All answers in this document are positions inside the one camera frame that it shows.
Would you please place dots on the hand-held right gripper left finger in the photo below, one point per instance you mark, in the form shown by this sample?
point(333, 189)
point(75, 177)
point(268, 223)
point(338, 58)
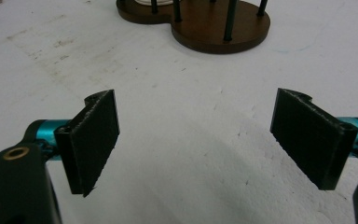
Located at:
point(90, 146)

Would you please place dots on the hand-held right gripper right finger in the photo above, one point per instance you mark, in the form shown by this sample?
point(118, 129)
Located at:
point(313, 137)

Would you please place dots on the brown wooden rack with rods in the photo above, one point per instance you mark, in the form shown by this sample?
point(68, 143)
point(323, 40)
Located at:
point(199, 25)

